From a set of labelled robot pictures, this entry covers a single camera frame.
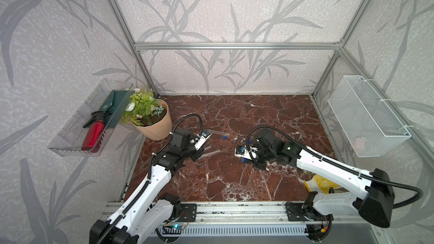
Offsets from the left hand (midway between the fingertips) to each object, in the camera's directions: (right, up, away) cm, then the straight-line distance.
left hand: (201, 142), depth 80 cm
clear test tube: (+3, -8, +11) cm, 14 cm away
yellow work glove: (+56, -20, 0) cm, 59 cm away
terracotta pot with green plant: (-29, +13, +6) cm, 32 cm away
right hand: (+21, -6, -4) cm, 22 cm away
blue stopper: (+11, 0, +16) cm, 19 cm away
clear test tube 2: (+7, +2, +21) cm, 22 cm away
